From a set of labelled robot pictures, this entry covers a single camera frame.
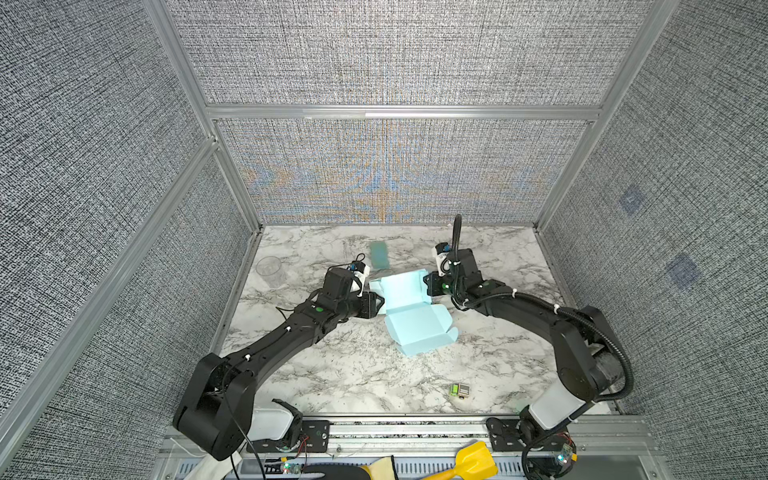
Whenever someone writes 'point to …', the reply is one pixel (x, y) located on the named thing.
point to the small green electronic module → (459, 390)
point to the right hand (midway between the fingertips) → (424, 277)
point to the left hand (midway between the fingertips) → (378, 301)
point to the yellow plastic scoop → (473, 462)
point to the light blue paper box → (414, 321)
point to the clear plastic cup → (272, 270)
